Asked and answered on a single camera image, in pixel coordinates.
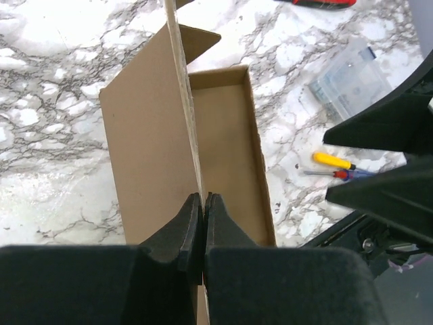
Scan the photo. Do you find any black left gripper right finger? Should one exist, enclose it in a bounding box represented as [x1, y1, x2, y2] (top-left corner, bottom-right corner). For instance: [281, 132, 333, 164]
[204, 194, 387, 324]

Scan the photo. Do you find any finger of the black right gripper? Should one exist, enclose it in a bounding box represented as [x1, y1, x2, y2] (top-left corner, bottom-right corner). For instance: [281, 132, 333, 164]
[325, 157, 432, 244]
[323, 53, 432, 156]

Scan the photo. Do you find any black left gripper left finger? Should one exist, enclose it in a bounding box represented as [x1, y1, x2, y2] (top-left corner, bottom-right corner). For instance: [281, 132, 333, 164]
[1, 194, 203, 324]

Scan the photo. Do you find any brown cardboard express box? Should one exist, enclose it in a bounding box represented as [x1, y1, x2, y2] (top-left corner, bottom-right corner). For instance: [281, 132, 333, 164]
[99, 1, 278, 324]

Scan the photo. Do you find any red black utility knife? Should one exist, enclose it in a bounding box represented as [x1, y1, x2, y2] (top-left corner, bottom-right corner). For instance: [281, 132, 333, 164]
[281, 0, 357, 9]

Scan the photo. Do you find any clear plastic parts box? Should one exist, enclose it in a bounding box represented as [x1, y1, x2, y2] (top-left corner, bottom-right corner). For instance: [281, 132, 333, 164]
[308, 37, 392, 121]

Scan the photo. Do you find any black front mounting rail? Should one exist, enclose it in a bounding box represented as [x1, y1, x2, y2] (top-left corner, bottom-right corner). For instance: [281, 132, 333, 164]
[302, 211, 432, 278]

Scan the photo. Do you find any blue red handled screwdriver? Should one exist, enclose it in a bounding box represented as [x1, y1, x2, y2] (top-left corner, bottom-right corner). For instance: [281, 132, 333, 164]
[304, 169, 376, 181]

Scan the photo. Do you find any yellow handled screwdriver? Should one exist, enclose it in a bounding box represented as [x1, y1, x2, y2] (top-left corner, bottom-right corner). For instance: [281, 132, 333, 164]
[312, 152, 357, 171]

